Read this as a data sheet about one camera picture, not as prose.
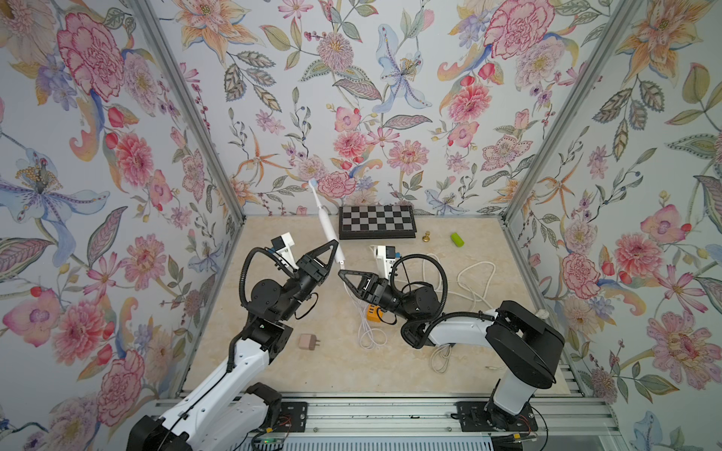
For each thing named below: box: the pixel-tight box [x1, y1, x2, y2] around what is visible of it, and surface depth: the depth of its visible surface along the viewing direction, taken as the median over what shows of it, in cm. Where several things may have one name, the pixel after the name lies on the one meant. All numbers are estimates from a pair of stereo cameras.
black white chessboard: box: [338, 204, 418, 240], surface depth 119 cm
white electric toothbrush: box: [308, 179, 346, 265], surface depth 66 cm
